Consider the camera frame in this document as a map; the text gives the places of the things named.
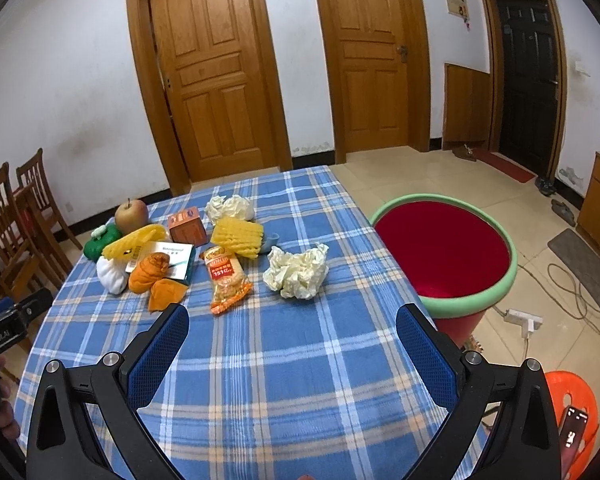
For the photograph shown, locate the small white paper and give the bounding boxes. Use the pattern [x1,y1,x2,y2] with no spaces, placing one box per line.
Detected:
[204,194,254,226]

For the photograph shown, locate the white teal paper box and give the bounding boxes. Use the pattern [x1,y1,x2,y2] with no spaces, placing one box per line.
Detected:
[125,242,197,284]

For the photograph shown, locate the orange-brown small box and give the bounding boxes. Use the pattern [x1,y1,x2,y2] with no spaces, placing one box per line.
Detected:
[168,207,209,247]

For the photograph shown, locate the wooden chair near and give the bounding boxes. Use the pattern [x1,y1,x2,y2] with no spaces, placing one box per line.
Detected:
[0,162,61,301]

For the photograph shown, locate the red door mat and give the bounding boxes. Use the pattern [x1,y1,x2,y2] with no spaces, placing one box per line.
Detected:
[472,148,535,183]

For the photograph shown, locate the large white paper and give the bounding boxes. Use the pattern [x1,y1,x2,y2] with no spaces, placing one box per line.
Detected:
[263,244,328,300]

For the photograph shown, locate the low wooden wall panel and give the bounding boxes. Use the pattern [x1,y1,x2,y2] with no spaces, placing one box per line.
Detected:
[442,63,492,150]

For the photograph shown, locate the smartphone on stool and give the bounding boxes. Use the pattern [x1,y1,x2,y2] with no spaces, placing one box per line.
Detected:
[558,405,588,479]

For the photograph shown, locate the dark shoes by door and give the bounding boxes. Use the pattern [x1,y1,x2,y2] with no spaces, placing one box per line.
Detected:
[534,177,556,197]

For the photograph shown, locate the wooden chair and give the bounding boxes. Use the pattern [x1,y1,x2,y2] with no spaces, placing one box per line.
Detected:
[0,162,61,301]
[16,148,83,250]

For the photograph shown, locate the grey cable on floor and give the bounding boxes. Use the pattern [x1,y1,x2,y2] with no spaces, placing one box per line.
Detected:
[517,259,600,394]

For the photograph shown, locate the red bin with green rim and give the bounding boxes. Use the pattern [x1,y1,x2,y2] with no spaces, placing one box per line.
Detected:
[370,193,518,347]

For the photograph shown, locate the left wooden door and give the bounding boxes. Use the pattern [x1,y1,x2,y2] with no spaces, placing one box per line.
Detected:
[126,0,291,194]

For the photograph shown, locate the middle wooden door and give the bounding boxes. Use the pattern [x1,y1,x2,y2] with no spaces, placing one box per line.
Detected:
[317,0,431,162]

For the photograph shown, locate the wooden door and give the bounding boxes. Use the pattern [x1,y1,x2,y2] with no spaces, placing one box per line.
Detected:
[126,0,291,194]
[317,0,431,162]

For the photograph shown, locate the orange plastic stool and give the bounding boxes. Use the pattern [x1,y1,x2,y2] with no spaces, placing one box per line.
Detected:
[546,370,600,479]

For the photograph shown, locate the grey slippers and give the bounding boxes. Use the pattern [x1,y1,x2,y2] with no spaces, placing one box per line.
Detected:
[550,200,576,226]

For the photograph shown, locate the yellow banana toy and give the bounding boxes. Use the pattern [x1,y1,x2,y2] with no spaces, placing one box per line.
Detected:
[102,224,168,260]

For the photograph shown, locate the orange peel piece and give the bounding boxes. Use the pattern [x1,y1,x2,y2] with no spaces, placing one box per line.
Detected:
[128,252,170,295]
[148,278,187,312]

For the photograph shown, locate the light blue plastic toy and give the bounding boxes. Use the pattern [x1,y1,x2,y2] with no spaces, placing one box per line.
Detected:
[259,233,279,255]

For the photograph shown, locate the white garlic toy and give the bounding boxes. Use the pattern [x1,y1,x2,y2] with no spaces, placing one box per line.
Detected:
[96,256,129,296]

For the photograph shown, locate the orange snack packet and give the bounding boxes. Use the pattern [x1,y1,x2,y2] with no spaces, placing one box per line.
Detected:
[200,246,252,316]

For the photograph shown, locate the dark entrance door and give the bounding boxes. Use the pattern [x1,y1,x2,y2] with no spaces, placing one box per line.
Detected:
[483,0,567,181]

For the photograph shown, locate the blue plaid tablecloth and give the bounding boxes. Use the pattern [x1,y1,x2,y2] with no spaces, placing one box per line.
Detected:
[14,164,489,480]

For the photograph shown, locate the green toy vegetable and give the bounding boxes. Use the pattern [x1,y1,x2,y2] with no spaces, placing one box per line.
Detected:
[83,223,122,262]

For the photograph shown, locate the yellow corn toy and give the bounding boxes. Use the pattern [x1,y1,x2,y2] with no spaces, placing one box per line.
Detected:
[211,217,264,259]

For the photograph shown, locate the wooden chair far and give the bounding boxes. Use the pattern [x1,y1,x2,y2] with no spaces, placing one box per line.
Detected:
[16,148,83,250]

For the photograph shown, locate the grey floor mat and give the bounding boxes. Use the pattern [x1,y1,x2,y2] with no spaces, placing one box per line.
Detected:
[547,230,600,307]

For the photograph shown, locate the red-yellow apple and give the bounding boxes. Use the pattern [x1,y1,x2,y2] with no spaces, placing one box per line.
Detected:
[114,198,148,235]

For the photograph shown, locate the white power strip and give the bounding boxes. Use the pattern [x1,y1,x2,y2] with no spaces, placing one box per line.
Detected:
[493,307,543,340]

